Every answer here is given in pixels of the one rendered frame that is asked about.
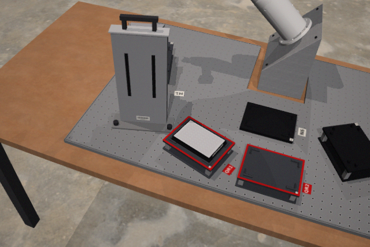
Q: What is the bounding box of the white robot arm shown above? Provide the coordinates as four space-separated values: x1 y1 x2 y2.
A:
251 0 312 46

